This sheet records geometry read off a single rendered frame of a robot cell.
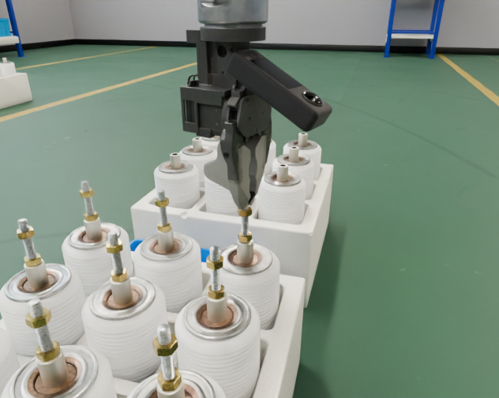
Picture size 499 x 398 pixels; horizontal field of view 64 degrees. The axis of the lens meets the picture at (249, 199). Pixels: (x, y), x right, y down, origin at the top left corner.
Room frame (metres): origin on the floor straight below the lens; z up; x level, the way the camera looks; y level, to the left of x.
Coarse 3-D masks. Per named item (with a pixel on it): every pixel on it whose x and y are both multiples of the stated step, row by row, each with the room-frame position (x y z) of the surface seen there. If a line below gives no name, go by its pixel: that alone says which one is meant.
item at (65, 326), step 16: (64, 288) 0.40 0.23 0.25; (80, 288) 0.42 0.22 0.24; (0, 304) 0.38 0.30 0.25; (16, 304) 0.37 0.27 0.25; (48, 304) 0.38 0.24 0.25; (64, 304) 0.39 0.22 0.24; (80, 304) 0.41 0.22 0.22; (16, 320) 0.37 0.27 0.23; (64, 320) 0.38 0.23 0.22; (80, 320) 0.40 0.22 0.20; (16, 336) 0.37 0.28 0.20; (32, 336) 0.36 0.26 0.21; (64, 336) 0.38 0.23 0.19; (80, 336) 0.39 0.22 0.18; (16, 352) 0.37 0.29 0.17; (32, 352) 0.36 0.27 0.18
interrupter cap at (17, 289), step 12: (48, 264) 0.45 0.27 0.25; (24, 276) 0.42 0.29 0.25; (48, 276) 0.42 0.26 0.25; (60, 276) 0.42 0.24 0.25; (12, 288) 0.40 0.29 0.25; (24, 288) 0.40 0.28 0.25; (36, 288) 0.40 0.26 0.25; (48, 288) 0.40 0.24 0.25; (60, 288) 0.40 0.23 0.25; (12, 300) 0.38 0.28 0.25; (24, 300) 0.37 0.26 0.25
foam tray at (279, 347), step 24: (288, 288) 0.49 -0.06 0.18; (168, 312) 0.44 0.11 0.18; (288, 312) 0.44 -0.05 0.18; (264, 336) 0.39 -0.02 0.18; (288, 336) 0.39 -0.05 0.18; (24, 360) 0.35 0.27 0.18; (264, 360) 0.36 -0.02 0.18; (288, 360) 0.37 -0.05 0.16; (120, 384) 0.32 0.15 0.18; (264, 384) 0.32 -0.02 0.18; (288, 384) 0.39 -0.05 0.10
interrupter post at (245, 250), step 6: (252, 240) 0.46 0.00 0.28; (240, 246) 0.46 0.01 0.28; (246, 246) 0.45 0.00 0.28; (252, 246) 0.46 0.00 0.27; (240, 252) 0.46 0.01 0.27; (246, 252) 0.45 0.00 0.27; (252, 252) 0.46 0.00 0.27; (240, 258) 0.46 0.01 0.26; (246, 258) 0.45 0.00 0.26; (252, 258) 0.46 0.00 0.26
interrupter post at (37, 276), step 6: (24, 264) 0.41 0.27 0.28; (42, 264) 0.41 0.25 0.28; (30, 270) 0.40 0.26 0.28; (36, 270) 0.40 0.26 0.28; (42, 270) 0.41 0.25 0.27; (30, 276) 0.40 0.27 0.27; (36, 276) 0.40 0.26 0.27; (42, 276) 0.41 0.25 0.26; (30, 282) 0.40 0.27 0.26; (36, 282) 0.40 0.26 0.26; (42, 282) 0.40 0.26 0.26
